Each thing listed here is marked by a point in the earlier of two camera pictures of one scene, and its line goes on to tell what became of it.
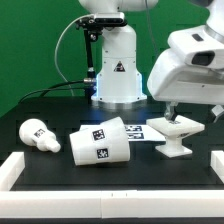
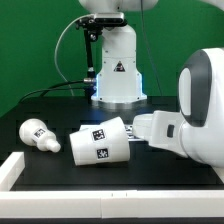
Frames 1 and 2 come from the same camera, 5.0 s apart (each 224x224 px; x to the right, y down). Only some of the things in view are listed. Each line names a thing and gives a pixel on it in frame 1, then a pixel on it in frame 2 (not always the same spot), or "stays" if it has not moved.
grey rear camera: (110, 19) stays
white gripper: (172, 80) → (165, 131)
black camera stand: (92, 25) stays
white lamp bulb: (34, 132) stays
